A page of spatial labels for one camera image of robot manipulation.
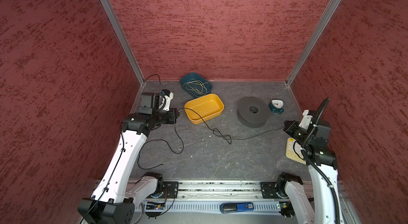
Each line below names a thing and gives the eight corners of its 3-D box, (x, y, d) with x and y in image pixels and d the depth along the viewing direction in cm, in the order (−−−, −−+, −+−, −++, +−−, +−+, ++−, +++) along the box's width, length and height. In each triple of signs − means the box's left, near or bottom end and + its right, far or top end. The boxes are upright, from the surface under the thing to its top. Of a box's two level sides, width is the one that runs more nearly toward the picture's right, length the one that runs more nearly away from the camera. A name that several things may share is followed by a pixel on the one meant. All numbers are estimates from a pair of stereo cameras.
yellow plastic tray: (192, 127, 98) (191, 122, 93) (184, 108, 107) (183, 103, 102) (226, 114, 104) (227, 108, 100) (216, 97, 114) (216, 91, 109)
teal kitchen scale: (271, 115, 104) (274, 111, 101) (267, 103, 111) (270, 98, 107) (284, 115, 104) (287, 111, 101) (279, 103, 111) (282, 99, 107)
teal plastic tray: (196, 101, 110) (195, 97, 106) (177, 83, 121) (176, 78, 117) (214, 90, 117) (214, 85, 113) (195, 74, 128) (194, 69, 124)
